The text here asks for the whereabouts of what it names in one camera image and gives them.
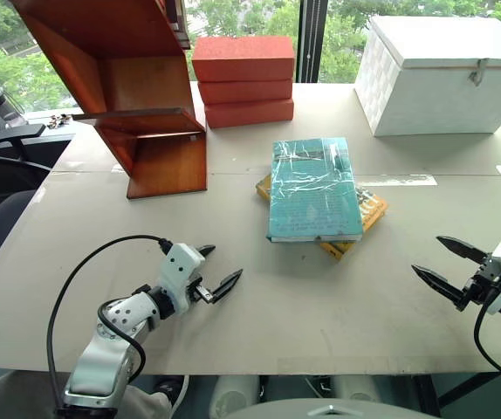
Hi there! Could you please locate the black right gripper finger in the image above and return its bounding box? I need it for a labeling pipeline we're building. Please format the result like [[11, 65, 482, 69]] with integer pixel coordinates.
[[410, 264, 469, 313], [436, 236, 491, 265]]

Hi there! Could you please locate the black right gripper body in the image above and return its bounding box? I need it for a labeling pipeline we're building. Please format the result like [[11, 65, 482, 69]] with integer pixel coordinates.
[[462, 256, 501, 307]]

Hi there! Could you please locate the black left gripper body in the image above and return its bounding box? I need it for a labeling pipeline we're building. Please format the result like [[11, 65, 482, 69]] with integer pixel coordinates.
[[188, 277, 216, 306]]

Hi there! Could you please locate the brown wooden bookshelf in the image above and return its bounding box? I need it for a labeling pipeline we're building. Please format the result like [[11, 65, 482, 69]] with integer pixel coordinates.
[[8, 0, 209, 201]]

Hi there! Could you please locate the yellow book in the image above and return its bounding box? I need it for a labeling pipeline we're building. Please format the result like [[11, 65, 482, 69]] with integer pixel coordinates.
[[255, 174, 389, 263]]

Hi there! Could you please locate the teal plastic-wrapped book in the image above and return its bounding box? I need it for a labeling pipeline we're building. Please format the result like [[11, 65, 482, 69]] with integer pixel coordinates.
[[265, 137, 365, 244]]

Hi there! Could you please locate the clear tape strip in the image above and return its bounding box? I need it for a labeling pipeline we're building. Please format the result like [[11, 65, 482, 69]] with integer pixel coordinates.
[[354, 174, 439, 188]]

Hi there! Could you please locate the black shoe white sole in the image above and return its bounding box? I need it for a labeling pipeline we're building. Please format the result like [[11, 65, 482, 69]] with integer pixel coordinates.
[[151, 374, 191, 414]]

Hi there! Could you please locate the white rounded shape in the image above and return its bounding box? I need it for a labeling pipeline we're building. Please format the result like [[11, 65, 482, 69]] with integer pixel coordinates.
[[212, 374, 261, 416], [332, 374, 381, 403]]

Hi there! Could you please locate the black table leg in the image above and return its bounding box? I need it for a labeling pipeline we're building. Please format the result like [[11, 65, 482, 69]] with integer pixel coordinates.
[[410, 373, 501, 418]]

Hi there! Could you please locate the white lidded box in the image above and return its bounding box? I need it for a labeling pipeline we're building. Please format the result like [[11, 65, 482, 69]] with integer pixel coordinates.
[[353, 15, 501, 138]]

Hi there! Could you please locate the grey rounded shape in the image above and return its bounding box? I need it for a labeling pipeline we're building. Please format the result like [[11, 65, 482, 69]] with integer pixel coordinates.
[[218, 397, 444, 419]]

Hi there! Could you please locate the small brown clips pile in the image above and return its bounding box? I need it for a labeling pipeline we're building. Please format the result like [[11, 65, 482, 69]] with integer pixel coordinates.
[[45, 113, 74, 130]]

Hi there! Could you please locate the black office chair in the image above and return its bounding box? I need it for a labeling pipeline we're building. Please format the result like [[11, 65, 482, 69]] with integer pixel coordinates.
[[0, 123, 55, 292]]

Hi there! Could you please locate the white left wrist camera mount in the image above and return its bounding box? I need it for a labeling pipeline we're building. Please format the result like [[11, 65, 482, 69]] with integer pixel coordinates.
[[156, 243, 207, 315]]

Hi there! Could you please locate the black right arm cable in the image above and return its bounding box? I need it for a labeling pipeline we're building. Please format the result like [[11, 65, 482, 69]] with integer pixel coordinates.
[[472, 278, 501, 388]]

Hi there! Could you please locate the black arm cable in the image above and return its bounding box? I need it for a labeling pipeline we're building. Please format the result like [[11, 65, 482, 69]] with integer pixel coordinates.
[[472, 278, 501, 388], [45, 234, 174, 409]]

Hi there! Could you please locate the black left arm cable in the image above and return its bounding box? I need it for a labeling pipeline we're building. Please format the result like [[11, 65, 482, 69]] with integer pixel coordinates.
[[45, 234, 174, 409]]

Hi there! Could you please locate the black window frame post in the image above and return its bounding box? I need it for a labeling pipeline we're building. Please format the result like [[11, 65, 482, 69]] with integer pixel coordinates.
[[296, 0, 332, 84]]

